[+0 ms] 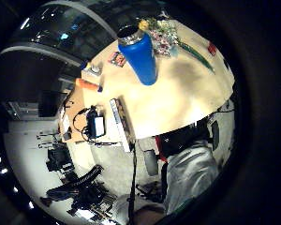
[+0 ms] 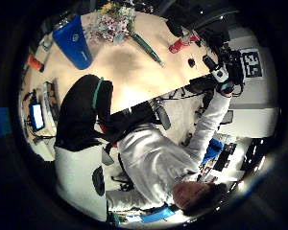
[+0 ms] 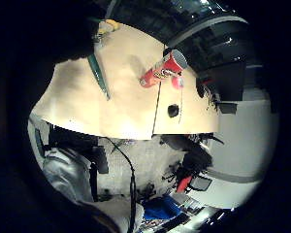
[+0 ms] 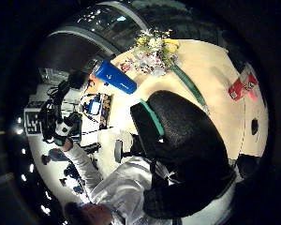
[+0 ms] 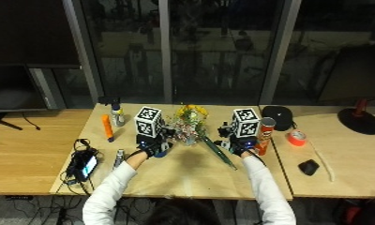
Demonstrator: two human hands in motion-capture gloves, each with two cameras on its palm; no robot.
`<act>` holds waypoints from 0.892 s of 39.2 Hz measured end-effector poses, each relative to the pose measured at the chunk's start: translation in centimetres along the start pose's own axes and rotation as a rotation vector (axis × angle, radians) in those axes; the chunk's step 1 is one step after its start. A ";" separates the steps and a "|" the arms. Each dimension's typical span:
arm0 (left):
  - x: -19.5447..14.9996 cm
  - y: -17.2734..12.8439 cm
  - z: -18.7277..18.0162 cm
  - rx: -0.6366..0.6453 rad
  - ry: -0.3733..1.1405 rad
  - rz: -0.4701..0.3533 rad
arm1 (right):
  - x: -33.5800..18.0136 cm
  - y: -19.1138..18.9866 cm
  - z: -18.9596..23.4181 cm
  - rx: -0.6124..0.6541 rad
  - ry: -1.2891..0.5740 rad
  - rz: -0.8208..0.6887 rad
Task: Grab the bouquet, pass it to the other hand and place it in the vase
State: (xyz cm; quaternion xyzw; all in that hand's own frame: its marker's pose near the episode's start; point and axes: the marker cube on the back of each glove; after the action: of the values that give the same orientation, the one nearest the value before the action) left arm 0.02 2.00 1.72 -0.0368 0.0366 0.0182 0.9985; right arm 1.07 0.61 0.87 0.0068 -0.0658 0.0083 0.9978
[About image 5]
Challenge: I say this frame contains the person's left hand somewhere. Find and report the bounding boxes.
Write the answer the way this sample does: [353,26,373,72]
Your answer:
[135,126,175,159]

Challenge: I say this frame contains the orange tape roll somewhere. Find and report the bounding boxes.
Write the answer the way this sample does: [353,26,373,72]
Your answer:
[285,129,308,147]

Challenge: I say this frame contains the black monitor stand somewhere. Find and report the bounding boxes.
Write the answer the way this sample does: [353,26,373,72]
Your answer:
[0,112,25,131]

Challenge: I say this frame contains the black power strip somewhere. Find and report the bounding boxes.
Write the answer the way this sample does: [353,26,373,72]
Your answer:
[4,195,33,202]

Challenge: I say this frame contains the black cable bundle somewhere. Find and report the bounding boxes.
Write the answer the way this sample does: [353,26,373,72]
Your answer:
[59,138,104,197]

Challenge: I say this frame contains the white marker cube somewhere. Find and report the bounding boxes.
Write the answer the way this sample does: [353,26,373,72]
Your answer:
[229,107,261,139]
[133,106,164,139]

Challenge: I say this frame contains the red and black bag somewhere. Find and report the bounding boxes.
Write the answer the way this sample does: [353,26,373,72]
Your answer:
[332,192,375,225]

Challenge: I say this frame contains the flower bouquet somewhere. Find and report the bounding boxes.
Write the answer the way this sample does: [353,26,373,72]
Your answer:
[167,104,209,146]

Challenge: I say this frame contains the black monitor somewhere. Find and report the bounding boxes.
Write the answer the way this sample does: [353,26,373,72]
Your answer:
[0,64,68,113]

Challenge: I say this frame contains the person's right hand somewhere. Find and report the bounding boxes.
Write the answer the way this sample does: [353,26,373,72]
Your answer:
[213,122,260,158]

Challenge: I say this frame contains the black device with screen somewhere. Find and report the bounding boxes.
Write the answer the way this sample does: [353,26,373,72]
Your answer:
[65,147,100,183]

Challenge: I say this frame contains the white stick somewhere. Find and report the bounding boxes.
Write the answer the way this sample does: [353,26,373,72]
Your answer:
[308,141,336,183]

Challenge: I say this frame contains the green flower stem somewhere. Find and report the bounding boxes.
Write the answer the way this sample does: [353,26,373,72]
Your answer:
[200,134,239,172]

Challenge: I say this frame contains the small spray bottle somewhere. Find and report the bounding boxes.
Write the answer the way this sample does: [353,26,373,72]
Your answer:
[109,103,127,128]

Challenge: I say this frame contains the black round stand red pole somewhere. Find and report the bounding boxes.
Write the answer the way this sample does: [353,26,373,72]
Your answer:
[336,97,375,136]

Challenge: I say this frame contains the small silver tool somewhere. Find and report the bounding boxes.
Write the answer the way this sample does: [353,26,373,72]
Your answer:
[112,148,127,171]

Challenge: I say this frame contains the orange marker pen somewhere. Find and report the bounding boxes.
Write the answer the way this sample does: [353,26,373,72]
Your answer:
[101,113,115,143]

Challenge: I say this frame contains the black computer mouse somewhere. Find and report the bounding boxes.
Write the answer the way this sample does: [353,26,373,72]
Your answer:
[297,158,321,176]

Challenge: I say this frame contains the black zip pouch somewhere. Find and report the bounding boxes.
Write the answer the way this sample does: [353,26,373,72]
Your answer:
[261,105,296,132]

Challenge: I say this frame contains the black desk clamp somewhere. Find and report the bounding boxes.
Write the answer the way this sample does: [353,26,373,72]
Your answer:
[97,96,123,107]

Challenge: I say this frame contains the red chip can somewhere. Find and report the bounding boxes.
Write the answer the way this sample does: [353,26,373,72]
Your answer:
[253,116,277,157]

